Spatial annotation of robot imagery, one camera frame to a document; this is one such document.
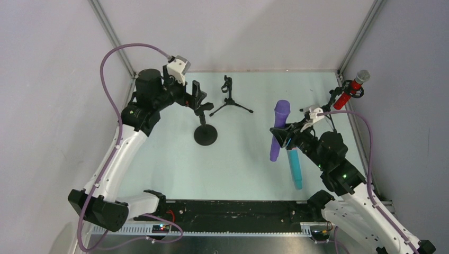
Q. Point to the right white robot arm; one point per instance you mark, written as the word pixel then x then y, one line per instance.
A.
pixel 347 202

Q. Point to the purple microphone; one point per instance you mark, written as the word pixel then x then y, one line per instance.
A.
pixel 282 111

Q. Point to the teal microphone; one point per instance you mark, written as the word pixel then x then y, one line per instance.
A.
pixel 295 168

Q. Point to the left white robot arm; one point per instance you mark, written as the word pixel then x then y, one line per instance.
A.
pixel 98 202

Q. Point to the red glitter microphone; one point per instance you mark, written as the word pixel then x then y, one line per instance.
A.
pixel 352 89

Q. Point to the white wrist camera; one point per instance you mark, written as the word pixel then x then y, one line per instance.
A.
pixel 177 68
pixel 312 115

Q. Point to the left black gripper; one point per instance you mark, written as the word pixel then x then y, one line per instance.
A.
pixel 191 98

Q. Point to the black tripod shock-mount stand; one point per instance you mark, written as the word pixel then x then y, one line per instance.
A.
pixel 334 95

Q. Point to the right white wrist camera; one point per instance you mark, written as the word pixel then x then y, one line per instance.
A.
pixel 312 115

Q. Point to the round base mic stand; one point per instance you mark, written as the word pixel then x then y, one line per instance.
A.
pixel 205 134

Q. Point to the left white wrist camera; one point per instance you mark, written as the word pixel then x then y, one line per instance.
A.
pixel 177 68

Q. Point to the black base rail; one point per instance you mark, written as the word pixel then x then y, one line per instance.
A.
pixel 208 216

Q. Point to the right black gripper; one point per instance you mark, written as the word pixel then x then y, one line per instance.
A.
pixel 290 133

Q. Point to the black tripod clip stand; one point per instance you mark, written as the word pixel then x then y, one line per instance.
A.
pixel 229 101

